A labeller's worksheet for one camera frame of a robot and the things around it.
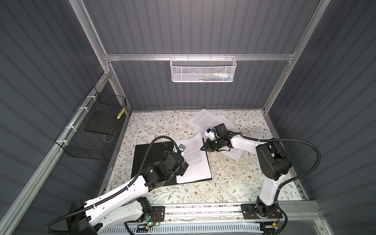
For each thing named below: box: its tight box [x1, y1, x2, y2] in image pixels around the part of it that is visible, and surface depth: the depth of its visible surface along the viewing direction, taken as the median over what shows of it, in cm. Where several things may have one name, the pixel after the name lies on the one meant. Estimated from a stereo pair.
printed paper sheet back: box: [188, 108, 240, 134], surface depth 118 cm
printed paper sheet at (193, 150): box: [175, 132, 212, 184], surface depth 93 cm
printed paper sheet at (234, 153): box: [220, 147, 245, 162], surface depth 96 cm
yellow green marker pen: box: [116, 107, 126, 120], surface depth 84 cm
